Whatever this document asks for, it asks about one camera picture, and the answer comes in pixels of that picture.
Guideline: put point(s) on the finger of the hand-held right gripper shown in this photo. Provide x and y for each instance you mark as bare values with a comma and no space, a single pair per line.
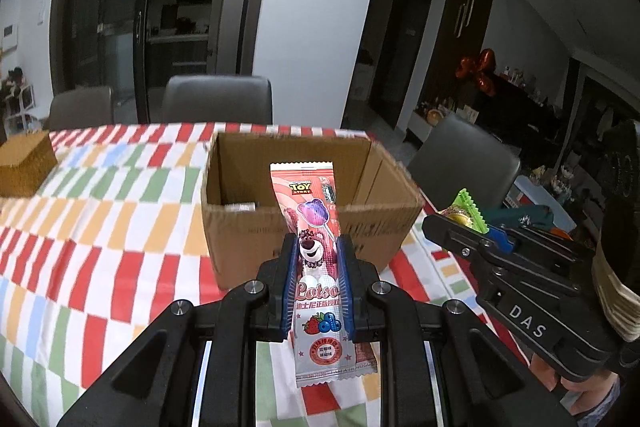
450,237
501,240

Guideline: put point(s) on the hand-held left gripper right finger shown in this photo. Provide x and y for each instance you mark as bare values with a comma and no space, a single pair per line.
346,292

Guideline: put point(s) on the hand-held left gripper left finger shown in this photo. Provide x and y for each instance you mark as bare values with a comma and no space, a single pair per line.
288,292

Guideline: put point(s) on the pink lollipop packet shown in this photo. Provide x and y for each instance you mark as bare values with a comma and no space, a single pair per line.
315,267

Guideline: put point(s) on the green snack packet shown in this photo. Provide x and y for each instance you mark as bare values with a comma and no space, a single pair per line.
467,204

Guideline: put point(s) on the brown cardboard box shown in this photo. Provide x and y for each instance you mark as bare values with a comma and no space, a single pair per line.
240,247

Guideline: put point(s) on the person's right hand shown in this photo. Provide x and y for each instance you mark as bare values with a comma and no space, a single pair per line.
585,397

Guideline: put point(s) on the teal cloth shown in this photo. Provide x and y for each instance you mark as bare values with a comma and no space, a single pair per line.
532,216

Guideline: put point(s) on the grey dining chair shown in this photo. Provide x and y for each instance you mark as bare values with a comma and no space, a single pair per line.
465,162
217,99
82,107

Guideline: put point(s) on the white snack packet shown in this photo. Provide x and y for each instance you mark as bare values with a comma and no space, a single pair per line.
240,207

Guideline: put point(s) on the dark sideboard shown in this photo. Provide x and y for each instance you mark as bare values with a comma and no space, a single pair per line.
525,117

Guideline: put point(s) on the orange foil balloon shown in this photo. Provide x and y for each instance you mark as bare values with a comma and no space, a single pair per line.
480,72

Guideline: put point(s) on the dark wooden door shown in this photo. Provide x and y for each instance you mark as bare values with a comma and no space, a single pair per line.
410,47

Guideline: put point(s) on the colourful checkered tablecloth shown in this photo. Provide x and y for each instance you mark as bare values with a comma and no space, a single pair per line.
100,232

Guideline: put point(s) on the woven wicker basket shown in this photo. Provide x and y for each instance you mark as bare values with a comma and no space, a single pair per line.
25,162

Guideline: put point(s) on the glass sliding door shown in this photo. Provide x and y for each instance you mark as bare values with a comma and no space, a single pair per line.
110,7

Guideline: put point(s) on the white shelf with toys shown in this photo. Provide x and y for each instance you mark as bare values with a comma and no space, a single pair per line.
15,92

